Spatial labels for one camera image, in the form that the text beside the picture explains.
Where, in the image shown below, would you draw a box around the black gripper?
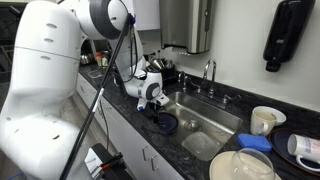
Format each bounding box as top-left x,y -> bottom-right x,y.
143,101 -> 163,125

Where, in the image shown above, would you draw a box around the clear plastic food container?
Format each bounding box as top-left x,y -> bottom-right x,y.
181,131 -> 224,162

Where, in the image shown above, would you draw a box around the large clear glass bowl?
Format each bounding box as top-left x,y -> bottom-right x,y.
208,150 -> 283,180

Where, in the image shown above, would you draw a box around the steel cup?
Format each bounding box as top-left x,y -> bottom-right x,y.
149,57 -> 166,71

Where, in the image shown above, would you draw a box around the metal sink drain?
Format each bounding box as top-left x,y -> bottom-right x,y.
183,119 -> 202,132

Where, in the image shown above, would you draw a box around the thin black cable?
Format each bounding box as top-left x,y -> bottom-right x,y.
98,99 -> 112,152

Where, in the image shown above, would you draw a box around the black orange clamp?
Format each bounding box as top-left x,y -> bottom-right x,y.
89,152 -> 124,172

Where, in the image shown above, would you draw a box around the dark blue round plate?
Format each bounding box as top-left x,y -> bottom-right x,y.
153,112 -> 180,135

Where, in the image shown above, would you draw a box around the white paper sheet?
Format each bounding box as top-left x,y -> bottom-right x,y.
83,147 -> 105,176

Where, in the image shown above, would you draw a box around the white upper cabinets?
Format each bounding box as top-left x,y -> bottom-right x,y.
132,0 -> 162,32

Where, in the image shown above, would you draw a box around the small white bowl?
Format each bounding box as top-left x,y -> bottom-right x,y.
253,105 -> 287,127

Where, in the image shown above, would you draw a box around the steel paper towel dispenser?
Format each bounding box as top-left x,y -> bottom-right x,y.
159,0 -> 214,55

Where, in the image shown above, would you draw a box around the chrome side sprayer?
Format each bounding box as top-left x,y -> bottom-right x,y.
177,71 -> 189,94

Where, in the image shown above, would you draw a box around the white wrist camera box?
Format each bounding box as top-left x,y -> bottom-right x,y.
135,94 -> 170,112

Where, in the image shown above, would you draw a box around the white lower cabinets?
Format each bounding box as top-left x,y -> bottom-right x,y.
75,73 -> 185,180

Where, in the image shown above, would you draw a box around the dark navy dinner plate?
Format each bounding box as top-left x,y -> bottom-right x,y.
268,128 -> 320,177

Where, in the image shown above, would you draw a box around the black dish rack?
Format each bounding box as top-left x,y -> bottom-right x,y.
143,56 -> 178,88

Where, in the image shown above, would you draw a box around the spice bottles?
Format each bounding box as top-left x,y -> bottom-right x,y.
95,50 -> 111,68

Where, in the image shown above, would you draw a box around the cream ceramic mug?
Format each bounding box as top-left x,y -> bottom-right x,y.
249,108 -> 278,137

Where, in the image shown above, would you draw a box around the steel kettle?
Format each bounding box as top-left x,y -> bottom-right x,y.
79,53 -> 94,66

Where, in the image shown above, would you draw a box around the black cable sleeve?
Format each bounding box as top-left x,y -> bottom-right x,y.
59,13 -> 136,180

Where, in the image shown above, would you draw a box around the blue sponge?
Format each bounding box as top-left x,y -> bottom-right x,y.
236,133 -> 273,153

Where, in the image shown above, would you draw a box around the white printed mug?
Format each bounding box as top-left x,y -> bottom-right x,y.
287,133 -> 320,173

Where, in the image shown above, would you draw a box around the chrome sink faucet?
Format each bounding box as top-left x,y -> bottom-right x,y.
188,58 -> 242,105

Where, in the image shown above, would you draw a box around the white cabinets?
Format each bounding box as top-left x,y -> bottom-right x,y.
132,0 -> 162,32
75,73 -> 185,180

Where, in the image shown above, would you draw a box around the stainless steel sink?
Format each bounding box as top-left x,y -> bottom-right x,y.
143,91 -> 244,162

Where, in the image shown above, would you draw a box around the clear lidded storage container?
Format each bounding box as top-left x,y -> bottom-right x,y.
87,68 -> 105,80

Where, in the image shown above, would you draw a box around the black wall soap dispenser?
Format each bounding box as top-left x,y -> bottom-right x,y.
262,0 -> 316,73

